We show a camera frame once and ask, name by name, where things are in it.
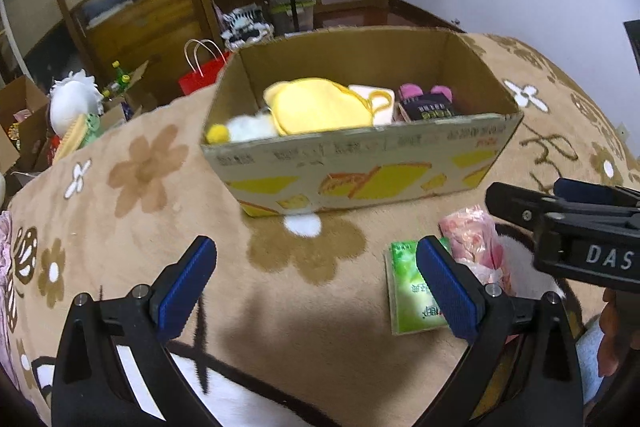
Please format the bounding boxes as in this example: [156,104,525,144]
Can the basket with striped plush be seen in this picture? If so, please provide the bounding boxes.
[219,4,275,51]

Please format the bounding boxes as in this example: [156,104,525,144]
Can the green and yellow plush toy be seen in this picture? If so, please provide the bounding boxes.
[50,113,108,166]

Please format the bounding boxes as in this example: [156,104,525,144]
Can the green tissue packet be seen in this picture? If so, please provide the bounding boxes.
[384,239,452,337]

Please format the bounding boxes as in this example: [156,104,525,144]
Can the printed cardboard box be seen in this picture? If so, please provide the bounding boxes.
[200,26,525,219]

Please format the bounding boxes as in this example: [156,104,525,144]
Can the white fluffy plush toy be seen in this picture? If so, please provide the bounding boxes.
[206,112,281,146]

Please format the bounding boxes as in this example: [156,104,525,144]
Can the open brown cardboard box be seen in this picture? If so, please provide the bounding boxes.
[0,76,52,178]

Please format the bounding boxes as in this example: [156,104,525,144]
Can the person's right hand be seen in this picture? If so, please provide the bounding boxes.
[599,288,640,374]

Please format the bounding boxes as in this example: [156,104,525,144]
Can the pink frilly cloth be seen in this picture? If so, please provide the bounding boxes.
[0,209,17,358]

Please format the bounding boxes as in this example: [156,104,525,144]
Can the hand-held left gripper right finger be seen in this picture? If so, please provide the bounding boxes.
[415,235,585,427]

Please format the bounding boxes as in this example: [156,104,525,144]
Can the white haired plush doll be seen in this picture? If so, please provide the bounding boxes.
[48,70,104,135]

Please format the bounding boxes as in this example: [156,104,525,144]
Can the pink plastic packet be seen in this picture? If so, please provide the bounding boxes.
[438,205,516,299]

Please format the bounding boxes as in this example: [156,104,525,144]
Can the cardboard box with bottles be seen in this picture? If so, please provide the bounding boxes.
[100,59,157,128]

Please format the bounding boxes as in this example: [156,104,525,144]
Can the beige floral blanket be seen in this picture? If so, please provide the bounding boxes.
[0,31,640,427]

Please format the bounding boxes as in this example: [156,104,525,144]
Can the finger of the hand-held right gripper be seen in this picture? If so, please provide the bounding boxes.
[484,181,558,238]
[552,177,640,210]

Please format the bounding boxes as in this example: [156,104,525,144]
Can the person's blue trousers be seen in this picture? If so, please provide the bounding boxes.
[575,317,609,404]

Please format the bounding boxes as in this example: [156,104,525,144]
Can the white curved pole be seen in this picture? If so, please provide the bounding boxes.
[0,0,27,75]

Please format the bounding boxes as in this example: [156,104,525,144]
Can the black and pink packet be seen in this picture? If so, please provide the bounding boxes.
[392,82,460,123]

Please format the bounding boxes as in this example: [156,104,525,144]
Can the red paper bag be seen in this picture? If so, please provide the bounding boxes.
[178,39,235,96]

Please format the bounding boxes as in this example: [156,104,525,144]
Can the clear plastic storage box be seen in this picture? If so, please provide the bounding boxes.
[267,0,317,32]

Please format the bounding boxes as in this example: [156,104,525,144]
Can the black panel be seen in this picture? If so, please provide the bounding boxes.
[623,20,640,74]

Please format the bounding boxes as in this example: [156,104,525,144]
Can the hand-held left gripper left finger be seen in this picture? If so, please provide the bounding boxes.
[51,235,218,427]

